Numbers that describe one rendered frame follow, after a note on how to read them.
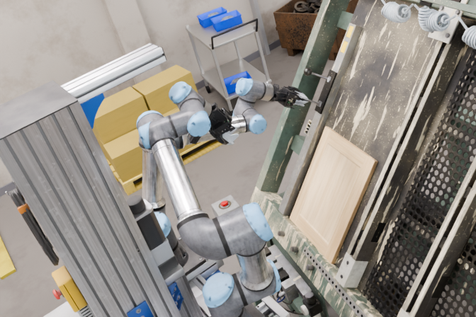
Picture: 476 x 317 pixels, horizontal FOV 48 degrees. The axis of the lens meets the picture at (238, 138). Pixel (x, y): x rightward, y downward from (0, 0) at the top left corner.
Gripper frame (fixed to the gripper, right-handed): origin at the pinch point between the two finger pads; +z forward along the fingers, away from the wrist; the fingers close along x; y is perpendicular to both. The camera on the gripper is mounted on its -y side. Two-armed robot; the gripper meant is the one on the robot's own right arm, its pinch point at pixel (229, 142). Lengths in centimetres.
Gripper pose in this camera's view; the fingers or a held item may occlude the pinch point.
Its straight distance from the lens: 196.3
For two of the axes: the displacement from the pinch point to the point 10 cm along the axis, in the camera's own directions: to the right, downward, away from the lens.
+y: 8.2, -4.9, -2.9
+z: 5.3, 4.6, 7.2
